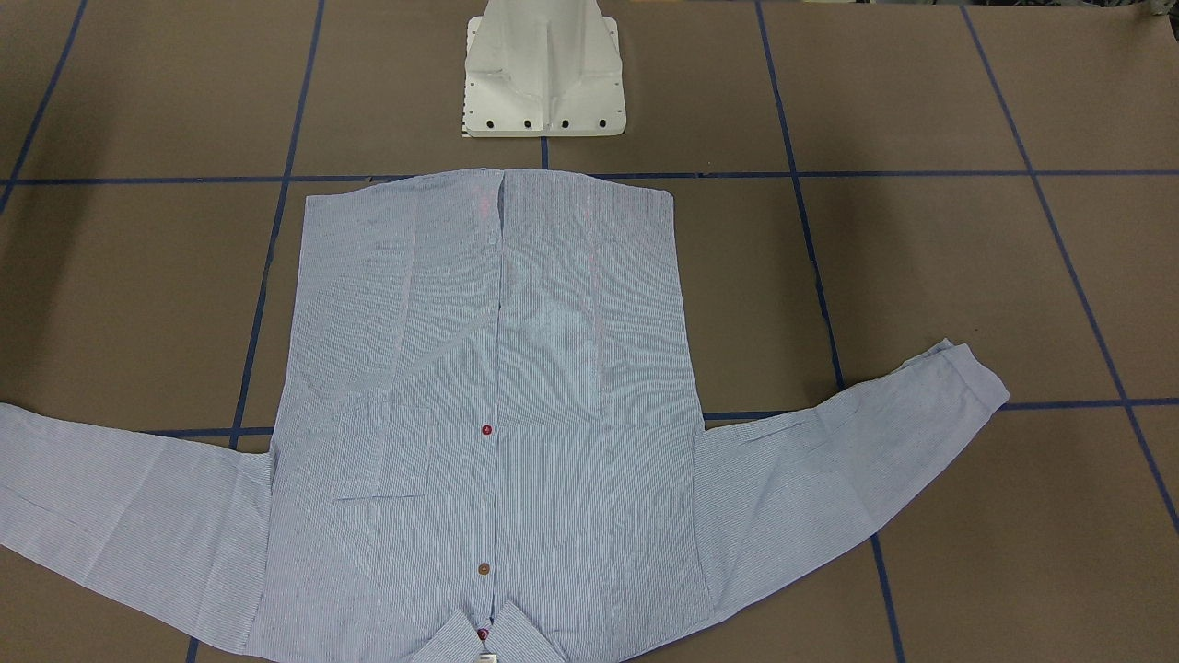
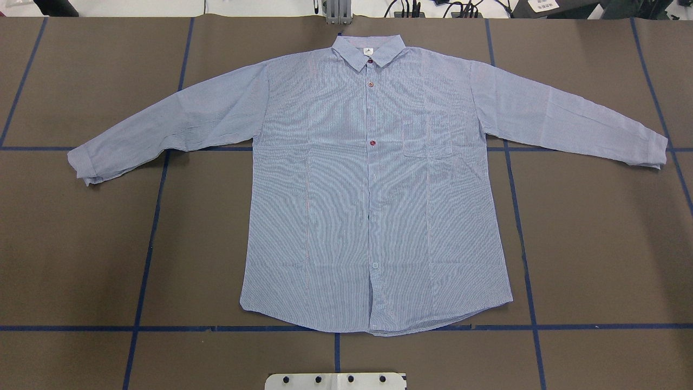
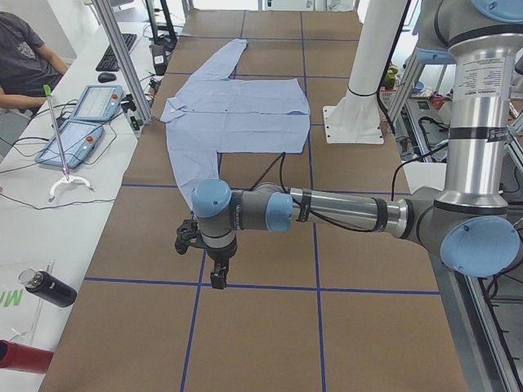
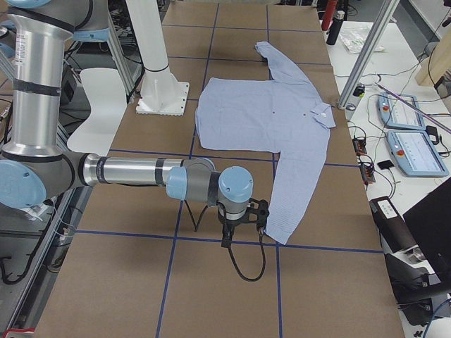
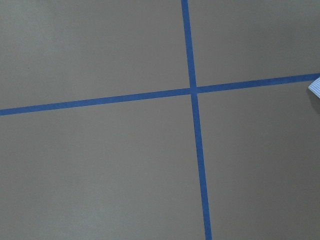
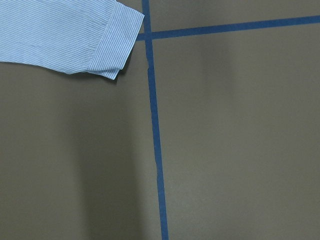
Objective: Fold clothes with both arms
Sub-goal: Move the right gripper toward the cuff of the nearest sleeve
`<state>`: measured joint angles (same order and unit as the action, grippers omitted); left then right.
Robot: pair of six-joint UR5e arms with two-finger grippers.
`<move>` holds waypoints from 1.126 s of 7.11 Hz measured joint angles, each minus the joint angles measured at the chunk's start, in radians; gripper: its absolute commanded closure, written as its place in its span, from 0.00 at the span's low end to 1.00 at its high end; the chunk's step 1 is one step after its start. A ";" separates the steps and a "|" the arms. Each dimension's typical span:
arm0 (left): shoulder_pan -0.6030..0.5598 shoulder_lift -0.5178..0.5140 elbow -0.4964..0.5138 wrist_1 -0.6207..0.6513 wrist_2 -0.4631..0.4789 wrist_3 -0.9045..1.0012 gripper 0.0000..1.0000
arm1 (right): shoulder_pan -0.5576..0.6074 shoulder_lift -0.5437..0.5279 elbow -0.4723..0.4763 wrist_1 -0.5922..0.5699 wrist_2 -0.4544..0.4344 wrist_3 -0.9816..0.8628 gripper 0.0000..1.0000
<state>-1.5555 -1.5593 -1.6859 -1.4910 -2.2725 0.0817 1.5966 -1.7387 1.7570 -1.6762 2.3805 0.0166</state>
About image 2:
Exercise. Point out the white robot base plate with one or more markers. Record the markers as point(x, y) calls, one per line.
point(364, 380)

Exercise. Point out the blue striped button shirt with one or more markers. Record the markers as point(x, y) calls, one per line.
point(371, 207)

